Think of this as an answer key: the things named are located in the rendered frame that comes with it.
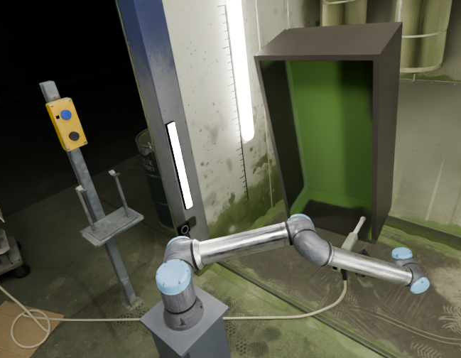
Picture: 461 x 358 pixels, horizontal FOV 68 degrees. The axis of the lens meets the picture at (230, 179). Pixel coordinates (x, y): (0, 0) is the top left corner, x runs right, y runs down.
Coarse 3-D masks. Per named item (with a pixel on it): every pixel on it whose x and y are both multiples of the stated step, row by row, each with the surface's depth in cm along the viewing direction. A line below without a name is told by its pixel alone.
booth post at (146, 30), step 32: (128, 0) 175; (160, 0) 183; (128, 32) 187; (160, 32) 188; (160, 64) 193; (160, 96) 198; (160, 128) 209; (160, 160) 227; (192, 160) 231; (192, 192) 239
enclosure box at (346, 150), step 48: (288, 48) 165; (336, 48) 151; (384, 48) 140; (288, 96) 208; (336, 96) 198; (384, 96) 155; (288, 144) 221; (336, 144) 221; (384, 144) 175; (288, 192) 235; (336, 192) 249; (384, 192) 200
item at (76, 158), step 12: (48, 84) 172; (48, 96) 173; (72, 156) 190; (84, 168) 197; (84, 180) 198; (96, 192) 206; (96, 204) 208; (96, 216) 210; (108, 252) 228; (120, 264) 233; (120, 276) 236; (132, 288) 247; (132, 300) 250
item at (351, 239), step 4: (360, 220) 216; (364, 220) 217; (360, 224) 213; (356, 228) 210; (352, 232) 207; (356, 232) 207; (348, 236) 205; (352, 236) 204; (356, 236) 204; (348, 240) 201; (352, 240) 201; (356, 240) 205; (344, 244) 199; (348, 244) 198; (352, 244) 200; (344, 248) 197; (348, 248) 196; (332, 268) 188; (340, 268) 189; (344, 272) 199; (344, 276) 201; (344, 280) 203
